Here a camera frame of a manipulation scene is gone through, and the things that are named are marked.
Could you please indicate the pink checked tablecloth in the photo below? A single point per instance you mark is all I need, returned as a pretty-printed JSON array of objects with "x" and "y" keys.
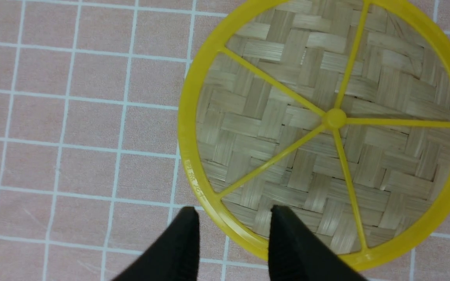
[{"x": 88, "y": 144}]

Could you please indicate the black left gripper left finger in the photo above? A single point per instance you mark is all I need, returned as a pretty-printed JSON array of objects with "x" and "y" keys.
[{"x": 174, "y": 256}]

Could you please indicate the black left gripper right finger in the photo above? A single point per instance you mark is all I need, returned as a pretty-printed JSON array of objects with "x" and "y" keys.
[{"x": 296, "y": 254}]

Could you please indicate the woven bamboo steamer lid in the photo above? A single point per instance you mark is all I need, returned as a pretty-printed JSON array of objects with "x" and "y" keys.
[{"x": 337, "y": 109}]

